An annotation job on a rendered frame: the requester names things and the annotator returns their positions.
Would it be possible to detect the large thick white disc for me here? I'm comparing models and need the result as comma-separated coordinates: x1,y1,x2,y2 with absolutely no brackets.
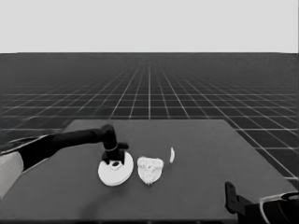
97,151,135,188

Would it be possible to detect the white round carrier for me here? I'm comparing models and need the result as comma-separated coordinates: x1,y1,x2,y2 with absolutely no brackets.
136,156,165,186

